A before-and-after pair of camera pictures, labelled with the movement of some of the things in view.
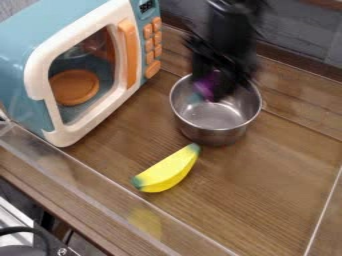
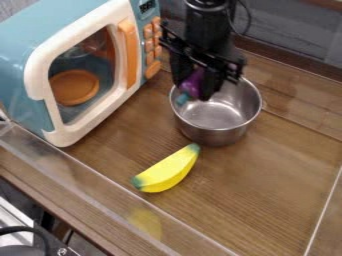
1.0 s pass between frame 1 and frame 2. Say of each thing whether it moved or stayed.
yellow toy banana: stayed
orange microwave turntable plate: stayed
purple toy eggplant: moved
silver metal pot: stayed
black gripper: moved
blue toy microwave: stayed
